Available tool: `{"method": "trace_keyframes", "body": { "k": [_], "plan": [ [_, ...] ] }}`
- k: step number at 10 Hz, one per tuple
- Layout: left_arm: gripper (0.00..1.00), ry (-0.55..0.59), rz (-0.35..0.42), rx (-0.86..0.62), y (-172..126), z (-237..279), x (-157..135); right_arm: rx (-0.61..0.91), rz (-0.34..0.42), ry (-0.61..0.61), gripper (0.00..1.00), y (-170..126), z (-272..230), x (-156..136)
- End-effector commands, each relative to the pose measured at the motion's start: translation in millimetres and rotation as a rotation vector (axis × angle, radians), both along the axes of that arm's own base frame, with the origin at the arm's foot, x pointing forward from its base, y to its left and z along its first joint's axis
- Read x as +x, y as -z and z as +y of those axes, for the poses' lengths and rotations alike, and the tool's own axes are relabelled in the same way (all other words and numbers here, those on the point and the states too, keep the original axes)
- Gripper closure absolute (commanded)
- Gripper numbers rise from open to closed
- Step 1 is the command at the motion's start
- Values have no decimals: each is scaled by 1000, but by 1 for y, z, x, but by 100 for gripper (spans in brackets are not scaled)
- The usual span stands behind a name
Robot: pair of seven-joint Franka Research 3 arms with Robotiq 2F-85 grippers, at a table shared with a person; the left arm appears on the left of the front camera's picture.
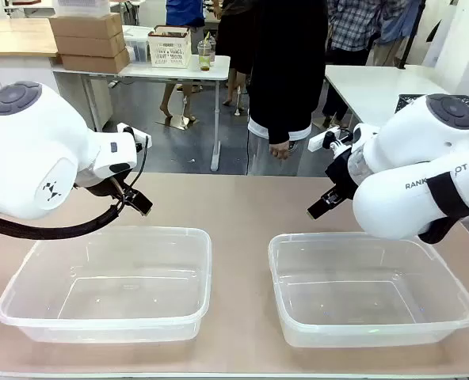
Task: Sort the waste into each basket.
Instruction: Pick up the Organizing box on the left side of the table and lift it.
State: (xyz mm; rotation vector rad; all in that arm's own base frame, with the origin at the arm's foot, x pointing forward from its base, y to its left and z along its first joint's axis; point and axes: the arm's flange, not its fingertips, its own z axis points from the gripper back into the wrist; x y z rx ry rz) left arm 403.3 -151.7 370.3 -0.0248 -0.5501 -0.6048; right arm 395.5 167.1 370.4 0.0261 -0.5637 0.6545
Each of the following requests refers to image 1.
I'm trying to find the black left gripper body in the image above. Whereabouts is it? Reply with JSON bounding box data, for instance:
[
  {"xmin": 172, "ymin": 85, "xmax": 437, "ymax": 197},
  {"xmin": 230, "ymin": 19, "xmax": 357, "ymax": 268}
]
[{"xmin": 74, "ymin": 173, "xmax": 124, "ymax": 200}]

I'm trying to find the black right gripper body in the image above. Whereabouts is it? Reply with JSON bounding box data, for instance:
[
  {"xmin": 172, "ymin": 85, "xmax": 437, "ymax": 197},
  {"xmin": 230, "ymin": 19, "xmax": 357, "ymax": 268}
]
[{"xmin": 324, "ymin": 148, "xmax": 358, "ymax": 195}]

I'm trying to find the clear plastic bin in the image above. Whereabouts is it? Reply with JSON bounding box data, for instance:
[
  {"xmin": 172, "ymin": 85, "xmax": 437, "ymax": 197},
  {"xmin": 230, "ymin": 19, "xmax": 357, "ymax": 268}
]
[
  {"xmin": 0, "ymin": 225, "xmax": 213, "ymax": 344},
  {"xmin": 267, "ymin": 231, "xmax": 469, "ymax": 349}
]

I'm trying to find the person's left forearm black sleeve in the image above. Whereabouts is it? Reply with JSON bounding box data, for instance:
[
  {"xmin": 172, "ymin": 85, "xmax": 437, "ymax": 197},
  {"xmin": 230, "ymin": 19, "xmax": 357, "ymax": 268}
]
[{"xmin": 266, "ymin": 47, "xmax": 327, "ymax": 146}]

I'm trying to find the white slotted plastic basket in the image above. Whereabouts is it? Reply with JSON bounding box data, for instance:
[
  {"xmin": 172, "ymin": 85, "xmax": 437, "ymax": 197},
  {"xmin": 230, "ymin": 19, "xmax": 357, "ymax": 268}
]
[{"xmin": 147, "ymin": 25, "xmax": 193, "ymax": 70}]

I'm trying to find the person's left hand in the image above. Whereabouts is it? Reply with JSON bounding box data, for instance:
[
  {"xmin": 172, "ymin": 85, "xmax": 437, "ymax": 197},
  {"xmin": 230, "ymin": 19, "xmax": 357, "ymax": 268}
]
[{"xmin": 269, "ymin": 140, "xmax": 293, "ymax": 161}]

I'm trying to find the plain white table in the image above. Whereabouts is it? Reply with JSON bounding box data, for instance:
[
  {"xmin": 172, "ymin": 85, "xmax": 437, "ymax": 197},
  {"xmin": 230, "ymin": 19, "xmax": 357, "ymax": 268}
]
[{"xmin": 322, "ymin": 64, "xmax": 463, "ymax": 132}]

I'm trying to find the gold floor plate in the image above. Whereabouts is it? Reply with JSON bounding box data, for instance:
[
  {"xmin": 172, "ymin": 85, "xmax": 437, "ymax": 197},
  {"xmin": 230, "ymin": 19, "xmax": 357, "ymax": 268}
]
[{"xmin": 154, "ymin": 113, "xmax": 199, "ymax": 129}]

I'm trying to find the person in black jacket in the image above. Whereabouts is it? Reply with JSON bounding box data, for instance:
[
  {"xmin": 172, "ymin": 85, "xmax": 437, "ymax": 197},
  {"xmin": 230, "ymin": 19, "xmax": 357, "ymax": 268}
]
[{"xmin": 234, "ymin": 0, "xmax": 330, "ymax": 177}]

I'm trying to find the brown cardboard box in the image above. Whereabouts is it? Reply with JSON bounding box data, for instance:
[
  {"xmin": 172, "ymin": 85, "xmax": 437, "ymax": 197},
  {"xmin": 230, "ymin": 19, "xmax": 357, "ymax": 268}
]
[
  {"xmin": 59, "ymin": 48, "xmax": 132, "ymax": 74},
  {"xmin": 48, "ymin": 12, "xmax": 124, "ymax": 40},
  {"xmin": 54, "ymin": 32, "xmax": 127, "ymax": 59}
]

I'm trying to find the white table with grey legs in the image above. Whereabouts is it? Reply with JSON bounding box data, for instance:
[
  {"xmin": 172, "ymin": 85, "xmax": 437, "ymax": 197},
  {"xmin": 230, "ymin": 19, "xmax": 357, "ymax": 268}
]
[{"xmin": 51, "ymin": 54, "xmax": 232, "ymax": 173}]

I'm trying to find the person in plaid shirt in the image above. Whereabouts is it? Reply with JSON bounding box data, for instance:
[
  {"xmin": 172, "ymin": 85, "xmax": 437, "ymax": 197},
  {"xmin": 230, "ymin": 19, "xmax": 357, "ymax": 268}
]
[{"xmin": 326, "ymin": 0, "xmax": 383, "ymax": 67}]

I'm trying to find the clear plastic storage box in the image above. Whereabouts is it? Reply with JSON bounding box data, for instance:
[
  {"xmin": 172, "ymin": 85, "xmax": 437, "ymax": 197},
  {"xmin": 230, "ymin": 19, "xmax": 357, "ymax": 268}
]
[{"xmin": 122, "ymin": 25, "xmax": 153, "ymax": 64}]

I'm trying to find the clear plastic drink cup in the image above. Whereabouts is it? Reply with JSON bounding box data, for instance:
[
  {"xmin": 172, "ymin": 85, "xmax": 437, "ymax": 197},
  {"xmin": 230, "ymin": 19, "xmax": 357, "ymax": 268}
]
[{"xmin": 196, "ymin": 38, "xmax": 213, "ymax": 73}]

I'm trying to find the person in denim shirt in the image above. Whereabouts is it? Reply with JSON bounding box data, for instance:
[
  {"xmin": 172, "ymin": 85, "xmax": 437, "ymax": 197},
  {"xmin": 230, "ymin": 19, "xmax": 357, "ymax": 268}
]
[{"xmin": 376, "ymin": 0, "xmax": 418, "ymax": 67}]

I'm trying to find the wooden counter top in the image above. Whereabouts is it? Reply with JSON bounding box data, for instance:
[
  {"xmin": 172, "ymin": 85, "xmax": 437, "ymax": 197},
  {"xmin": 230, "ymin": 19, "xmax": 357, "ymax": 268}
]
[{"xmin": 0, "ymin": 17, "xmax": 59, "ymax": 59}]

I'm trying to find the person in blue shirt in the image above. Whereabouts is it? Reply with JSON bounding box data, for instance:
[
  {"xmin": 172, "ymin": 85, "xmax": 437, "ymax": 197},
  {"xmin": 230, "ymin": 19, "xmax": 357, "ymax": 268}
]
[{"xmin": 159, "ymin": 0, "xmax": 207, "ymax": 124}]

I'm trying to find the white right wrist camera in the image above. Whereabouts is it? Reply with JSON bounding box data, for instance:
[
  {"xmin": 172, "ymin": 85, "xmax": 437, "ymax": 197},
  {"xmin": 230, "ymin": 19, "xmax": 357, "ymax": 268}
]
[{"xmin": 307, "ymin": 127, "xmax": 354, "ymax": 154}]

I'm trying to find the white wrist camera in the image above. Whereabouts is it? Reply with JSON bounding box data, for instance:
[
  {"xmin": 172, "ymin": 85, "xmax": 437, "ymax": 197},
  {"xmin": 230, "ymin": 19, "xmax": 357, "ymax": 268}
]
[
  {"xmin": 307, "ymin": 127, "xmax": 354, "ymax": 154},
  {"xmin": 116, "ymin": 122, "xmax": 154, "ymax": 154}
]

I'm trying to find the thin black cable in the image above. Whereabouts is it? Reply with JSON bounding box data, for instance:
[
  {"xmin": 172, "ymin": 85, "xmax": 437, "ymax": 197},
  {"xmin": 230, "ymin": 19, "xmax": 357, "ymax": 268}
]
[{"xmin": 121, "ymin": 134, "xmax": 149, "ymax": 200}]

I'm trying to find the thick black cable sleeve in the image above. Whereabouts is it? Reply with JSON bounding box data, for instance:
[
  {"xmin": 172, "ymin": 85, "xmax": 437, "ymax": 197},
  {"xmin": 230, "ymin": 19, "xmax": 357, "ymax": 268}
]
[{"xmin": 0, "ymin": 199, "xmax": 127, "ymax": 241}]

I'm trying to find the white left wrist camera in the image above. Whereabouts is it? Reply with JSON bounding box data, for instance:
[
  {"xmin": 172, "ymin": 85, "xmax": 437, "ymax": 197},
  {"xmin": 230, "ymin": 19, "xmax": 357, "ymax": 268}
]
[{"xmin": 116, "ymin": 122, "xmax": 154, "ymax": 154}]

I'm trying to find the black strap on arm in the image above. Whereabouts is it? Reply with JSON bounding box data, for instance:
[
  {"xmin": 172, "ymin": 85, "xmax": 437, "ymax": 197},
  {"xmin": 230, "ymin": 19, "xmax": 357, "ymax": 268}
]
[{"xmin": 418, "ymin": 171, "xmax": 469, "ymax": 245}]

